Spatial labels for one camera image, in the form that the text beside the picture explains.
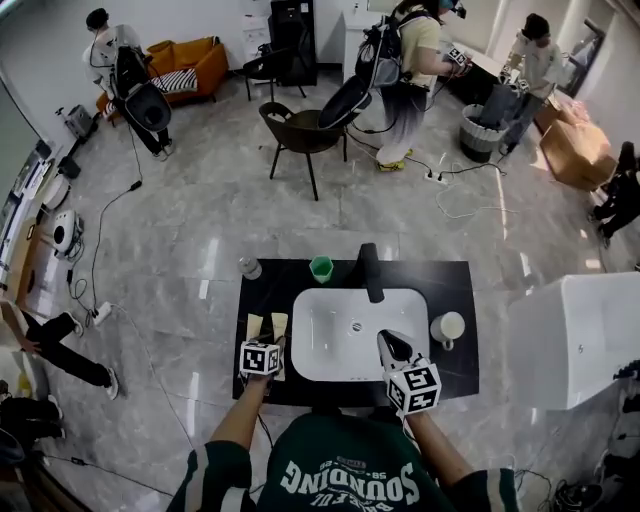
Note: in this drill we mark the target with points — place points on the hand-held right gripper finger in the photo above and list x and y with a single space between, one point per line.
414 351
385 354

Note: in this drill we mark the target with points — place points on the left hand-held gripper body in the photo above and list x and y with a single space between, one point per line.
257 359

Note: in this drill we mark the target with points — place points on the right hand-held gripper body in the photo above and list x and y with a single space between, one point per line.
417 390

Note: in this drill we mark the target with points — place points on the white mug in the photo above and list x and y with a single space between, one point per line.
447 327

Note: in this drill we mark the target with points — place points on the green cup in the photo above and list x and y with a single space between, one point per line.
321 272

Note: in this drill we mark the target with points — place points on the person's right forearm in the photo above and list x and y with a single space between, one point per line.
435 445

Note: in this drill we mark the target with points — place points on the person's left forearm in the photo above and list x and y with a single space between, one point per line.
240 415

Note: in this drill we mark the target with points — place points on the white sink basin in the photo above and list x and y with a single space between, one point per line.
330 340

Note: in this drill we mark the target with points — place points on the clear plastic bottle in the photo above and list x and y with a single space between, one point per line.
250 268

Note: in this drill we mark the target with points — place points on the black countertop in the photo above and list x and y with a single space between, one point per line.
450 290

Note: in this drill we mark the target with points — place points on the black faucet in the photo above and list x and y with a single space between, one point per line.
372 280

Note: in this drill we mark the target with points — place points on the person's green printed shirt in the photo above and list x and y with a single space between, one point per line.
350 450

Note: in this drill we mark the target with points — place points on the white bathtub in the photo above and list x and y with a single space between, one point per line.
565 345

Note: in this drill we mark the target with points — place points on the white power strip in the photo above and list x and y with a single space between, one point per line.
102 312
436 178

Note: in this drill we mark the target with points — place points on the dark wicker chair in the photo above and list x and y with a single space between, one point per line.
300 137

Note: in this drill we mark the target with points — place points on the grey white laundry basket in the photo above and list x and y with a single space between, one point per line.
475 142

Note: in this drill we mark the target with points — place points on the black backpack rig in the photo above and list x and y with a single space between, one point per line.
345 100
145 105

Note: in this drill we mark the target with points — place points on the round white device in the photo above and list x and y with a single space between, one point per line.
55 192

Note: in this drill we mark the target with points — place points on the large cardboard box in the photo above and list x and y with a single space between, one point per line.
575 155

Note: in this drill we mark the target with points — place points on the small black box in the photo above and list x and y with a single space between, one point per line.
69 167

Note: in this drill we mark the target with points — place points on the grey cloth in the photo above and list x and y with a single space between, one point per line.
500 105

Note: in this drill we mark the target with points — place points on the black chair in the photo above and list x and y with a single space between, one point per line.
262 67

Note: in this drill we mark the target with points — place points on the striped blanket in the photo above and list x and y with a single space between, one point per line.
175 80

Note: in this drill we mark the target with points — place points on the small cardboard box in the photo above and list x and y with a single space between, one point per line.
547 115

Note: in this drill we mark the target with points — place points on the grey wheeled machine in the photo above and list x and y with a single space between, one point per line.
80 122

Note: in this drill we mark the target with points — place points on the low window bench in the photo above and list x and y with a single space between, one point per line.
20 190

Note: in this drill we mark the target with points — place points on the orange sofa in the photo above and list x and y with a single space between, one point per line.
200 60

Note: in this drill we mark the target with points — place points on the black cabinet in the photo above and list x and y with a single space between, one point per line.
292 40

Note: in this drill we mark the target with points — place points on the white wall notice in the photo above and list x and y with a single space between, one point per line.
256 31

